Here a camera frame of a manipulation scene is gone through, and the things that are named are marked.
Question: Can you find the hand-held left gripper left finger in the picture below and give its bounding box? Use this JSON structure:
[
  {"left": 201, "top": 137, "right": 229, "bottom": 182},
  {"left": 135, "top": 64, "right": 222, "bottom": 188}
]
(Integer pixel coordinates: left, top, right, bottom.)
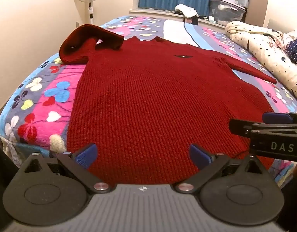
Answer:
[{"left": 22, "top": 143, "right": 115, "bottom": 194}]

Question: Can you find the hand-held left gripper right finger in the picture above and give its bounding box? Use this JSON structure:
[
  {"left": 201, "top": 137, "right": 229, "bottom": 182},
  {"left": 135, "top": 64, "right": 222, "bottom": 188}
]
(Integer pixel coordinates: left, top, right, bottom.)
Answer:
[{"left": 171, "top": 144, "right": 267, "bottom": 194}]

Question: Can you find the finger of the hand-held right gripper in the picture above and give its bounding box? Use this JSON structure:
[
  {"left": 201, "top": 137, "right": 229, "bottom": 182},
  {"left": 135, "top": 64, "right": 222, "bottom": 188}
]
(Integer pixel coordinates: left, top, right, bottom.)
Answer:
[
  {"left": 263, "top": 112, "right": 297, "bottom": 124},
  {"left": 229, "top": 119, "right": 297, "bottom": 137}
]

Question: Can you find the red knitted sweater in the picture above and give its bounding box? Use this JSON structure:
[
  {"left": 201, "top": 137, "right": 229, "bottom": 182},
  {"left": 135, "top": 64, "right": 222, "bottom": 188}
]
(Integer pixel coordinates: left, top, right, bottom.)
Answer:
[{"left": 59, "top": 24, "right": 278, "bottom": 185}]

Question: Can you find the pile of white clothes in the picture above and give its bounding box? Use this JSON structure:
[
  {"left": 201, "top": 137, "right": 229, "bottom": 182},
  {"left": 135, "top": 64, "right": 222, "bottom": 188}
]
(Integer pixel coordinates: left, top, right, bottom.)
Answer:
[{"left": 175, "top": 4, "right": 198, "bottom": 17}]

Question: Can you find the floral striped blanket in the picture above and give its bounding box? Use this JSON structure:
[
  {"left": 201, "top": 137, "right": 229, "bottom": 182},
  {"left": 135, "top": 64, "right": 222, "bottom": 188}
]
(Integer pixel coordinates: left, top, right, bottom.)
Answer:
[{"left": 0, "top": 16, "right": 297, "bottom": 194}]

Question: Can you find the navy dotted cloth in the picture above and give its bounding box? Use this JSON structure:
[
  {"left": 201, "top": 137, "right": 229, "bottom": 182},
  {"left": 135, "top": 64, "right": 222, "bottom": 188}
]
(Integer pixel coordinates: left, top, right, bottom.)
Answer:
[{"left": 286, "top": 35, "right": 297, "bottom": 64}]

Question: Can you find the cream star-print duvet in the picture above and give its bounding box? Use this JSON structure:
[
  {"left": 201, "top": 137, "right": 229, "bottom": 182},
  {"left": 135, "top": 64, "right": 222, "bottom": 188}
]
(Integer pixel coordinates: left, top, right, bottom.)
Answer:
[{"left": 224, "top": 20, "right": 297, "bottom": 102}]

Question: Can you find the pink floral cloth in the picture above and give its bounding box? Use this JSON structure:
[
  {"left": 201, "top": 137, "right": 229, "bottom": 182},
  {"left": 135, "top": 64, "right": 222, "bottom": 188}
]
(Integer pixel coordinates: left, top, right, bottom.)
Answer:
[{"left": 272, "top": 29, "right": 296, "bottom": 51}]

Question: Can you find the dark bag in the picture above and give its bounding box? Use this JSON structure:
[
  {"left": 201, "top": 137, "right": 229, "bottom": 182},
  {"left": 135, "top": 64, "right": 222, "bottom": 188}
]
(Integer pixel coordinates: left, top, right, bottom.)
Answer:
[{"left": 183, "top": 16, "right": 199, "bottom": 26}]

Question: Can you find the clear plastic storage box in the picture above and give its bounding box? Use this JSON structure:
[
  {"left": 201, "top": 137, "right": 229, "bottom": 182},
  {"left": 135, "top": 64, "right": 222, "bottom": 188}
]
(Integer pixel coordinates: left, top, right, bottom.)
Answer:
[{"left": 210, "top": 0, "right": 247, "bottom": 26}]

